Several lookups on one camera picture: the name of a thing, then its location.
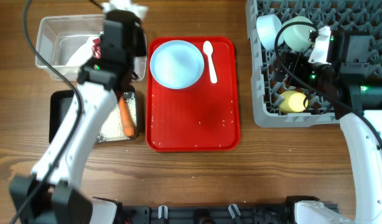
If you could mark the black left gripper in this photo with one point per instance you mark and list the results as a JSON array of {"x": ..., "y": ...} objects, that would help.
[{"x": 142, "y": 48}]

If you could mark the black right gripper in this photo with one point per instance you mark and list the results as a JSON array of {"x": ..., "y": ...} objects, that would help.
[{"x": 297, "y": 63}]

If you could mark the white napkin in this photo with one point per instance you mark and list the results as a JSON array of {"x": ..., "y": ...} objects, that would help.
[{"x": 125, "y": 5}]

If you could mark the green bowl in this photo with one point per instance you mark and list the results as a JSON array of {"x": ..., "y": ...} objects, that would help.
[{"x": 297, "y": 37}]

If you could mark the yellow plastic cup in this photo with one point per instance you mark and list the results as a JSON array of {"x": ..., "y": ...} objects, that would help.
[{"x": 293, "y": 102}]

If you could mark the red snack wrapper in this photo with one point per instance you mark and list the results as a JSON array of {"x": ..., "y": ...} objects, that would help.
[{"x": 96, "y": 48}]

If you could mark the blue bowl with rice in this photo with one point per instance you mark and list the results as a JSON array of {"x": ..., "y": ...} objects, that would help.
[{"x": 268, "y": 27}]

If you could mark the light blue plate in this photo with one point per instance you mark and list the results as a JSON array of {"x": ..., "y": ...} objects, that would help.
[{"x": 176, "y": 64}]

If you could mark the white plastic spoon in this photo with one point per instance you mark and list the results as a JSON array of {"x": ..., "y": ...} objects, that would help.
[{"x": 208, "y": 50}]

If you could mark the orange carrot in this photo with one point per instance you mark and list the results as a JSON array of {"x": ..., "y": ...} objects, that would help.
[{"x": 126, "y": 119}]

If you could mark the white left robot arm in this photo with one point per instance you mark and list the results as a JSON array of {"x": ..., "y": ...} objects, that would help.
[{"x": 50, "y": 194}]

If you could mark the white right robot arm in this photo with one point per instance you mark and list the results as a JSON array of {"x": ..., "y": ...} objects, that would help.
[{"x": 364, "y": 143}]

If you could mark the grey dishwasher rack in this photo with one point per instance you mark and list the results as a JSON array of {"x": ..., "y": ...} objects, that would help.
[{"x": 342, "y": 15}]

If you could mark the clear plastic bin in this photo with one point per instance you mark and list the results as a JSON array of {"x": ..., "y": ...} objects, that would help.
[{"x": 65, "y": 43}]

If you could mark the pile of white rice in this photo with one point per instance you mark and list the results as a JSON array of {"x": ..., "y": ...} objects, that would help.
[{"x": 112, "y": 128}]

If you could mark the red serving tray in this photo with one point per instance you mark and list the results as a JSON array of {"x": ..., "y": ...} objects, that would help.
[{"x": 202, "y": 117}]

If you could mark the black tray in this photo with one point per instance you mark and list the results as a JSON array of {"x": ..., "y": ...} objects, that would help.
[{"x": 59, "y": 104}]

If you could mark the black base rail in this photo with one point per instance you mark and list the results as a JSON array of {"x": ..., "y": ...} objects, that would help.
[{"x": 256, "y": 214}]

